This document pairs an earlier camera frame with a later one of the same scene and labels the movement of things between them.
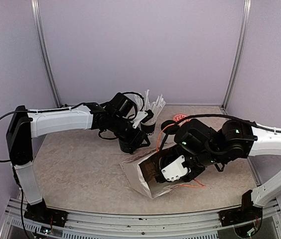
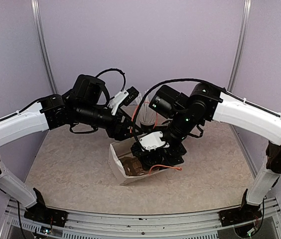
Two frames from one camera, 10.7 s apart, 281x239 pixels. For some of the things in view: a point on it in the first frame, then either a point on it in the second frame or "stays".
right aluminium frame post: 247,5 stays
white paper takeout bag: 143,169 -> 119,149
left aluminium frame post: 36,9 stays
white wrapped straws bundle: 156,106 stays
